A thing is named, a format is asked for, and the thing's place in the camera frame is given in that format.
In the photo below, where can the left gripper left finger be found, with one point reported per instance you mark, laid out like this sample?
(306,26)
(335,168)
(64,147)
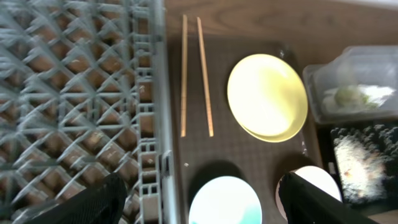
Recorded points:
(100,203)

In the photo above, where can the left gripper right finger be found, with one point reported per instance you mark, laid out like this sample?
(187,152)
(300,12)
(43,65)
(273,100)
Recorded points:
(305,203)

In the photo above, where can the white bowl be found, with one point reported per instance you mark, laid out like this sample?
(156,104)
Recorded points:
(316,176)

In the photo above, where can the grey plastic dishwasher rack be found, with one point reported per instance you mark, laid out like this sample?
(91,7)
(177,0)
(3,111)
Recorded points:
(81,99)

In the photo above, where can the pile of rice scraps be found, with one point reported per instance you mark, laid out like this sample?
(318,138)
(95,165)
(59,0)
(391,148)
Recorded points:
(361,167)

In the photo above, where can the black rectangular tray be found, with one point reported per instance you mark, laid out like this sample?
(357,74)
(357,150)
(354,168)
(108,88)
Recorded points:
(384,134)

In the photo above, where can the light blue bowl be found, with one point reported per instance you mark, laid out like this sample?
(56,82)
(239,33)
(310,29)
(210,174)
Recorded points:
(225,200)

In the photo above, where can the yellow plate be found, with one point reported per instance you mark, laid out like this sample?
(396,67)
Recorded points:
(267,98)

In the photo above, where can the clear plastic bin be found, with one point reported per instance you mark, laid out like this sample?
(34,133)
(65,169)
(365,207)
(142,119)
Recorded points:
(357,65)

